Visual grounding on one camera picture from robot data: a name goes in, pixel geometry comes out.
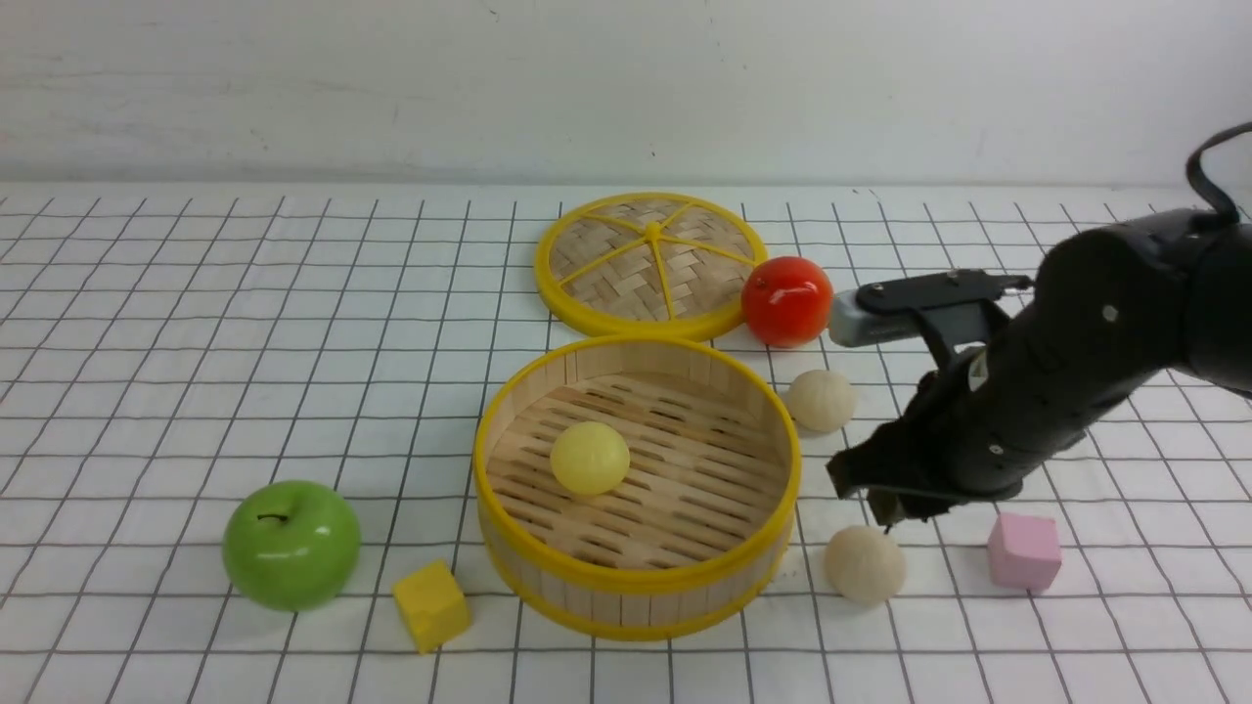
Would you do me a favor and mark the yellow woven steamer lid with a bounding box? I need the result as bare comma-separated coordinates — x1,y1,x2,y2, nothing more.
533,192,769,342

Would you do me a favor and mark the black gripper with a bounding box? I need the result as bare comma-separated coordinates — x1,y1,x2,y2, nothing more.
826,343,1101,530

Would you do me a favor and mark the yellow cube block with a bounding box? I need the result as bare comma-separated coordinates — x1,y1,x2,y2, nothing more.
391,557,472,655

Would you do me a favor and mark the beige bun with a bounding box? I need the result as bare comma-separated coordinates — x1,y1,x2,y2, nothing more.
783,370,858,435
824,525,906,608

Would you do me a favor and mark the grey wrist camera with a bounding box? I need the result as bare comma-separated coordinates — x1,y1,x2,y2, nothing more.
828,271,1034,373

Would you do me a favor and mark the yellow bun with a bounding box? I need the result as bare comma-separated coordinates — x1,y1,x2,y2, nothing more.
550,420,631,496

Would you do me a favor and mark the white grid tablecloth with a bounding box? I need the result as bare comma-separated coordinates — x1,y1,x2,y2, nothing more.
1,187,1249,703

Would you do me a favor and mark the red tomato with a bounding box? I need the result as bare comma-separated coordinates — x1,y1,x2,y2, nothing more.
739,257,835,348

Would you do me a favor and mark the yellow bamboo steamer tray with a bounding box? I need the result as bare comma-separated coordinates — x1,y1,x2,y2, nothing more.
472,334,803,640

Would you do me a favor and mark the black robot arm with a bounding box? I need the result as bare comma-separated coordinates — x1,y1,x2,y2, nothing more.
828,209,1251,527

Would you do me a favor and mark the pink cube block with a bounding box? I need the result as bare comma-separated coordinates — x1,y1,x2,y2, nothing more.
987,512,1060,593

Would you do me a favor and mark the green apple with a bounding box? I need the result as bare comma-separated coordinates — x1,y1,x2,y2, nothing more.
222,479,362,613

